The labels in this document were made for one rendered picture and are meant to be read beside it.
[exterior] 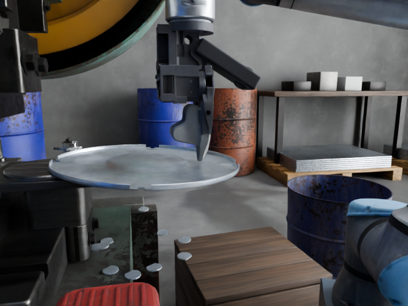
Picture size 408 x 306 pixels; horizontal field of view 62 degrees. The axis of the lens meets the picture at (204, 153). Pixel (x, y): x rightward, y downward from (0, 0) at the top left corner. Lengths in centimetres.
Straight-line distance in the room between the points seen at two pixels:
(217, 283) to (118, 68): 309
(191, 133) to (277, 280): 65
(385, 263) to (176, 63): 44
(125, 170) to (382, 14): 50
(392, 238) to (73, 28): 77
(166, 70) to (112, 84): 334
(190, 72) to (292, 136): 386
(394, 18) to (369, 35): 412
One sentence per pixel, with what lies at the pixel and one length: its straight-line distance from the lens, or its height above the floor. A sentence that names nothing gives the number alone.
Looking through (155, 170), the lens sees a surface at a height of 79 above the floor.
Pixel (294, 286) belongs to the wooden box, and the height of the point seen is 34.
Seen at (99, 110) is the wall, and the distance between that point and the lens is 387.
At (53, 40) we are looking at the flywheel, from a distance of 89.
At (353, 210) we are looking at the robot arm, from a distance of 74.
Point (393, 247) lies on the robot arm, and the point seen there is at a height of 66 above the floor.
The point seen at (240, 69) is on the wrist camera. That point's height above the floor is 93.
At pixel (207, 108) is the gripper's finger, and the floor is 87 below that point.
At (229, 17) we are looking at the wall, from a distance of 406.
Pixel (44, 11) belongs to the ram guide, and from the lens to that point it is 65.
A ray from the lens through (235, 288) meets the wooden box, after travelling 103.
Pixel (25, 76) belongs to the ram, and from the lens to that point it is 52.
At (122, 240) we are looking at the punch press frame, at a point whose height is 65.
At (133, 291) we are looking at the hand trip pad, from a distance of 27.
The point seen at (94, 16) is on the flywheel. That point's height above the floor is 106.
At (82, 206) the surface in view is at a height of 73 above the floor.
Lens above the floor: 90
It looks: 11 degrees down
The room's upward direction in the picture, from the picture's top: straight up
